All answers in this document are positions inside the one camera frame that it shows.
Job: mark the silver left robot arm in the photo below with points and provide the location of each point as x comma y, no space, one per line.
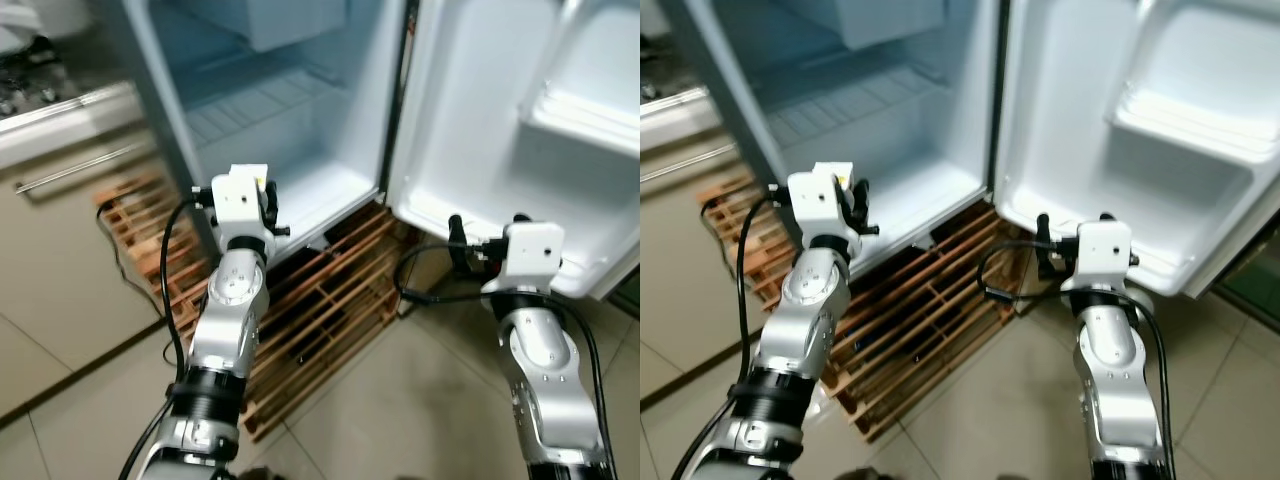
805,300
235,300

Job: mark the fridge cabinet with white interior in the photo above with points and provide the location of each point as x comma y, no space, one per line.
880,130
300,120

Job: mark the white fridge door shelf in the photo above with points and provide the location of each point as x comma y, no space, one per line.
1190,125
580,120

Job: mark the wooden wine rack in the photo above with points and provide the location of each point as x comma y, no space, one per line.
320,300
920,310

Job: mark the green glass sliding door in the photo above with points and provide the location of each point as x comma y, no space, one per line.
628,300
1255,290

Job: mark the white freezer compartment box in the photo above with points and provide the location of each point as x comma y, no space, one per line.
900,22
290,25

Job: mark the steel gas stove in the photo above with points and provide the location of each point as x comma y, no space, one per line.
660,85
30,85

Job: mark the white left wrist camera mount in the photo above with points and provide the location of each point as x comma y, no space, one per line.
238,205
815,205

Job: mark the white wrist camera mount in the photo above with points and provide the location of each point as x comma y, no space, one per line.
815,205
1098,252
530,255
238,205

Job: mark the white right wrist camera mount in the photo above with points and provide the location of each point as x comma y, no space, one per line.
1098,252
530,255

